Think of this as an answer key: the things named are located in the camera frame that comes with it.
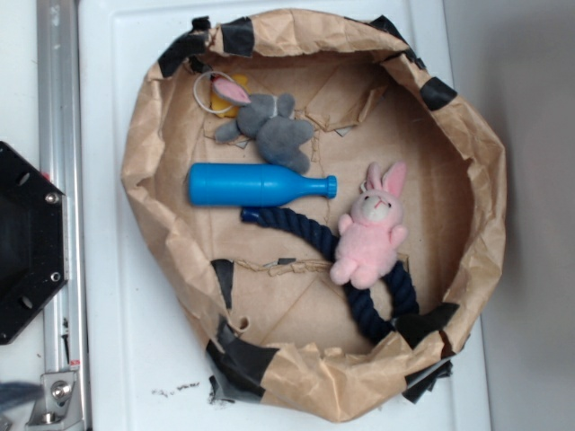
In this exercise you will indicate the pink plush bunny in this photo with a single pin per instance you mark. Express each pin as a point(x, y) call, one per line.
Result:
point(373, 230)

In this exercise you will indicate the grey plush bunny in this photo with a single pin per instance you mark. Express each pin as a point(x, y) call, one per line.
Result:
point(269, 121)

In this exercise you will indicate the blue plastic bottle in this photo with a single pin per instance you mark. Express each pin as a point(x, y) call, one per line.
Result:
point(253, 185)

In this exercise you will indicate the brown paper bag bin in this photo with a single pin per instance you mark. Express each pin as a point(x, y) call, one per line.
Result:
point(276, 328)

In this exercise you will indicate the yellow toy with ring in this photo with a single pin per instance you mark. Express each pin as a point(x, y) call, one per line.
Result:
point(218, 102)

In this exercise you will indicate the dark blue rope toy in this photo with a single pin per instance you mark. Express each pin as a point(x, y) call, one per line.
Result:
point(398, 281)

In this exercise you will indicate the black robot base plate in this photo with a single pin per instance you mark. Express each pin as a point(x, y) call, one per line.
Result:
point(33, 265)

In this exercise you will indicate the aluminium extrusion rail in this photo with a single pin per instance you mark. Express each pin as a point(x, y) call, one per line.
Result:
point(64, 318)

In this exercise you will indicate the metal corner bracket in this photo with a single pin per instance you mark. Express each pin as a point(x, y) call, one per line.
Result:
point(59, 406)

